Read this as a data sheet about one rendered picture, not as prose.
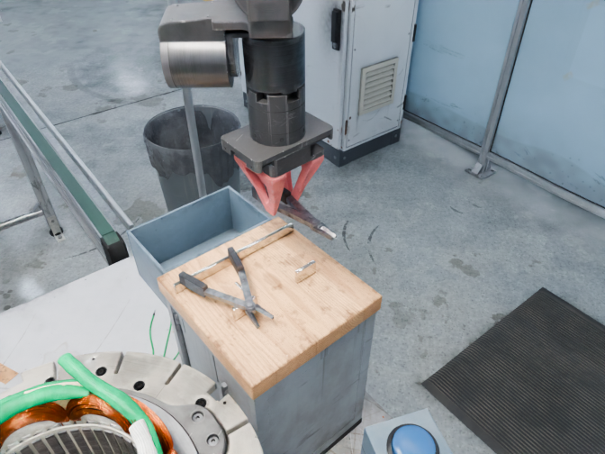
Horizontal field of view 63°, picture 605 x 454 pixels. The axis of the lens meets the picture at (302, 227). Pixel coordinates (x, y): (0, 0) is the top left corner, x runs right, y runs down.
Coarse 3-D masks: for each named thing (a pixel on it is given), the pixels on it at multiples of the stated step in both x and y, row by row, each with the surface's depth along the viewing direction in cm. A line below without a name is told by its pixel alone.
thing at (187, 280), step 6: (180, 276) 57; (186, 276) 57; (192, 276) 57; (180, 282) 58; (186, 282) 57; (192, 282) 56; (198, 282) 56; (192, 288) 57; (198, 288) 56; (204, 288) 55; (198, 294) 56
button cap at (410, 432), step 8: (400, 432) 47; (408, 432) 47; (416, 432) 47; (424, 432) 47; (400, 440) 47; (408, 440) 47; (416, 440) 47; (424, 440) 47; (432, 440) 47; (392, 448) 47; (400, 448) 46; (408, 448) 46; (416, 448) 46; (424, 448) 46; (432, 448) 46
